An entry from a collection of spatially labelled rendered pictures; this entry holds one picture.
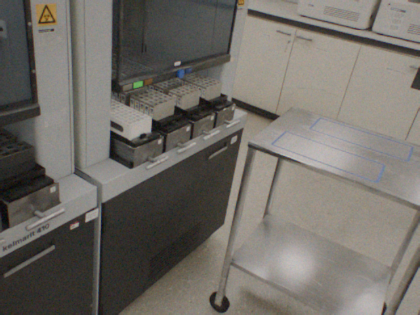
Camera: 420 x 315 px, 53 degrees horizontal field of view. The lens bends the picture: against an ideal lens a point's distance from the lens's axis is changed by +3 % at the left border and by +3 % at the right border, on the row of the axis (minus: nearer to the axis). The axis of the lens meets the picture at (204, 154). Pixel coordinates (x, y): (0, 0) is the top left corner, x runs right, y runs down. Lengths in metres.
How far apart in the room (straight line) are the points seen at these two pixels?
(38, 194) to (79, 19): 0.44
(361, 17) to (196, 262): 2.12
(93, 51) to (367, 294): 1.31
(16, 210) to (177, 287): 1.04
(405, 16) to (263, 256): 2.07
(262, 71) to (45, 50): 2.75
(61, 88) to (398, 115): 2.64
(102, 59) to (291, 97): 2.56
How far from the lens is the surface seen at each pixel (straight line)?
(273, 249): 1.80
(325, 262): 1.84
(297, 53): 3.49
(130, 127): 1.28
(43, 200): 1.11
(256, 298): 1.98
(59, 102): 1.14
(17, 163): 1.12
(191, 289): 1.95
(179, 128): 1.43
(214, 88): 1.67
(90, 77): 1.18
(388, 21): 3.27
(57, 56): 1.10
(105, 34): 1.18
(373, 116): 3.39
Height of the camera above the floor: 1.42
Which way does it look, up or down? 29 degrees down
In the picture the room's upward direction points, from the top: 9 degrees clockwise
